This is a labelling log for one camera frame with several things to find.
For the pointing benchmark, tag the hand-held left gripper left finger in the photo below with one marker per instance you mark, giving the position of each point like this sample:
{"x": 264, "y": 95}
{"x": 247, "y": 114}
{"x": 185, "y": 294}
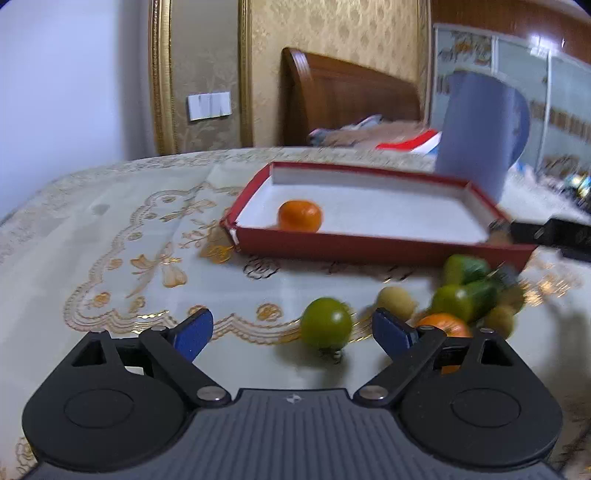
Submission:
{"x": 196, "y": 334}

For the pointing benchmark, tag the red cardboard tray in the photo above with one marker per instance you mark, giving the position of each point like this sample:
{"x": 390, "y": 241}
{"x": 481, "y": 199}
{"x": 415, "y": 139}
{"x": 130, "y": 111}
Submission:
{"x": 369, "y": 249}

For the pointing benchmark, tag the gold wall moulding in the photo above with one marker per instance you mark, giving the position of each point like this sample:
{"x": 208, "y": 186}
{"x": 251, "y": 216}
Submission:
{"x": 162, "y": 78}
{"x": 245, "y": 74}

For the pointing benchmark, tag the green tomato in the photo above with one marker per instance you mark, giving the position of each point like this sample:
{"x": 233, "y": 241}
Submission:
{"x": 326, "y": 321}

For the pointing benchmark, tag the patterned glass wardrobe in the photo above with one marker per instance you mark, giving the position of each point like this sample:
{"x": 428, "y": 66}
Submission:
{"x": 554, "y": 83}

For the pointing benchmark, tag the pile of bedding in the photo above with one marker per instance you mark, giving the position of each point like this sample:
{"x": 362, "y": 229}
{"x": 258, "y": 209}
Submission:
{"x": 355, "y": 134}

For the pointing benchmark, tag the orange mandarin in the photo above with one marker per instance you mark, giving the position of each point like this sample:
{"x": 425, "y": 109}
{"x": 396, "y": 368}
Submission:
{"x": 444, "y": 324}
{"x": 300, "y": 215}

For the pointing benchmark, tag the yellow longan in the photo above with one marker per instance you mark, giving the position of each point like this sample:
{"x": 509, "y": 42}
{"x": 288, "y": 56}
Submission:
{"x": 501, "y": 319}
{"x": 397, "y": 301}

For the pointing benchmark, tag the green cucumber piece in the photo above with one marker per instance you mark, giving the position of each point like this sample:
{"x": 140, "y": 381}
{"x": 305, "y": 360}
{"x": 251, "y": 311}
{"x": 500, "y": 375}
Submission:
{"x": 464, "y": 270}
{"x": 459, "y": 301}

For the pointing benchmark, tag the lavender electric kettle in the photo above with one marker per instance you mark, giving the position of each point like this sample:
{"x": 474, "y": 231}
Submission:
{"x": 475, "y": 134}

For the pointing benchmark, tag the brown wooden headboard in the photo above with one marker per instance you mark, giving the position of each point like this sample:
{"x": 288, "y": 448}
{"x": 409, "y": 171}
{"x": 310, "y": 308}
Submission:
{"x": 351, "y": 97}

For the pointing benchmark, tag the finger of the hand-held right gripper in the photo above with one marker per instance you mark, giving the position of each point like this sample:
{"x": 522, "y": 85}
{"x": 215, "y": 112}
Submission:
{"x": 504, "y": 276}
{"x": 526, "y": 233}

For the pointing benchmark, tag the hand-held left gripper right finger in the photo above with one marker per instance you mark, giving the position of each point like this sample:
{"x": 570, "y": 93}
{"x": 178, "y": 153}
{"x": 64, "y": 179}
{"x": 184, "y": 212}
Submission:
{"x": 392, "y": 333}

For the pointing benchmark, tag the white wall light switch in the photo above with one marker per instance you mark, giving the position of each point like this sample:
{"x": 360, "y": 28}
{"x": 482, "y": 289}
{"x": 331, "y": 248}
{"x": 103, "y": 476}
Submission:
{"x": 210, "y": 106}

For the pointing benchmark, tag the striped cloth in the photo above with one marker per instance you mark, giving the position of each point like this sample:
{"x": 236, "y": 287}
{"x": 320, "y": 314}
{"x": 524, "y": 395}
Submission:
{"x": 411, "y": 142}

